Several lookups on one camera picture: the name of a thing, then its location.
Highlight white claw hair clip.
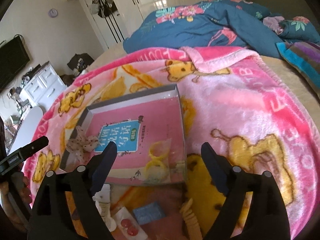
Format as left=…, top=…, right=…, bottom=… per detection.
left=93, top=184, right=117, bottom=232

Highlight sheer polka dot bow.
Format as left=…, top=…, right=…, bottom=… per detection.
left=66, top=126, right=99, bottom=162

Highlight red cherry earrings card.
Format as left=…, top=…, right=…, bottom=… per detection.
left=113, top=207, right=148, bottom=240

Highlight yellow hair ties bag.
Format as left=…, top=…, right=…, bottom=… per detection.
left=144, top=139, right=171, bottom=185

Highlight person left hand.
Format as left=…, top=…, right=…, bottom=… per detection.
left=1, top=172, right=31, bottom=236

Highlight white rounded board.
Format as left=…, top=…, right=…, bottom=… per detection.
left=9, top=106, right=43, bottom=154

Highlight white drawer dresser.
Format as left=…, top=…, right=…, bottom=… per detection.
left=20, top=62, right=67, bottom=112

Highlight black bag on floor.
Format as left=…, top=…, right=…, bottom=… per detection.
left=67, top=53, right=94, bottom=76

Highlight grey box with pink book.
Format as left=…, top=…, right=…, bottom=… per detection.
left=60, top=84, right=186, bottom=186

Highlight pink bear fleece blanket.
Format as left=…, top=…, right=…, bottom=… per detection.
left=24, top=47, right=319, bottom=239

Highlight hanging bags on door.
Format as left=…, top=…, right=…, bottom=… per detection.
left=89, top=0, right=118, bottom=18

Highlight striped pillow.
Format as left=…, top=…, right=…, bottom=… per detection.
left=276, top=41, right=319, bottom=97

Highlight blue floral duvet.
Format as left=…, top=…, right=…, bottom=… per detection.
left=123, top=0, right=319, bottom=58

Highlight green headboard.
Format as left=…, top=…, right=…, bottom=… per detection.
left=246, top=0, right=317, bottom=21

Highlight black wall television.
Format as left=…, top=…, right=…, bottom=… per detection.
left=0, top=36, right=30, bottom=92

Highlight round purple wall clock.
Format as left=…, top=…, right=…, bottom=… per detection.
left=48, top=8, right=58, bottom=18

